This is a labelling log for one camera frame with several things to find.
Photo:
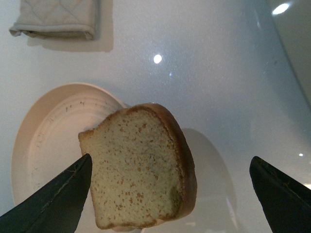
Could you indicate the grey quilted oven mitt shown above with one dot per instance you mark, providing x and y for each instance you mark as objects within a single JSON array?
[{"x": 57, "y": 18}]

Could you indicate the chrome white toaster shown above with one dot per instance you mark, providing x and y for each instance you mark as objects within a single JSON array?
[{"x": 292, "y": 19}]

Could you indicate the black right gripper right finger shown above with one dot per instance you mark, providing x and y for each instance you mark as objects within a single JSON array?
[{"x": 286, "y": 202}]

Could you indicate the beige round plate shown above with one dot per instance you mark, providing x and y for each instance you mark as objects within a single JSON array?
[{"x": 47, "y": 139}]

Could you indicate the slice of bread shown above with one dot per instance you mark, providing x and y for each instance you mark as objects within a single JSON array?
[{"x": 143, "y": 171}]

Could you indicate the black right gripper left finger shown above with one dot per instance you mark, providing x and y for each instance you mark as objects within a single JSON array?
[{"x": 54, "y": 208}]

